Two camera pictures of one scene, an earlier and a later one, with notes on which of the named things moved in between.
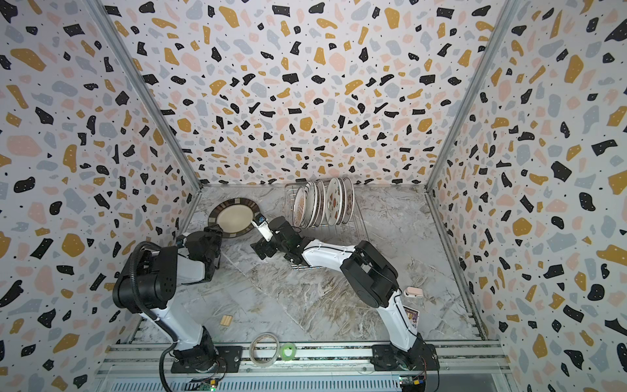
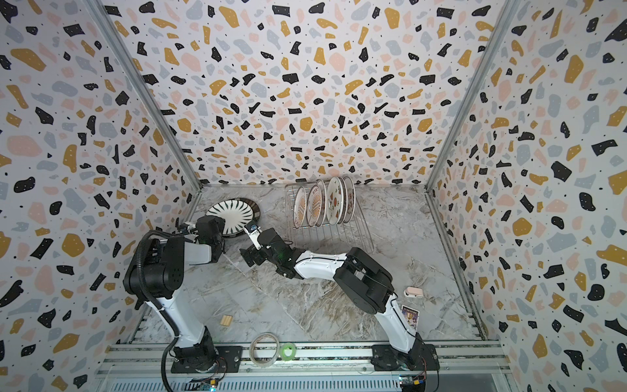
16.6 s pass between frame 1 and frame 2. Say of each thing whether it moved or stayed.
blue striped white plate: moved
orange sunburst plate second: stayed
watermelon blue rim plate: stayed
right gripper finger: moved
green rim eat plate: stayed
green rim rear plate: stayed
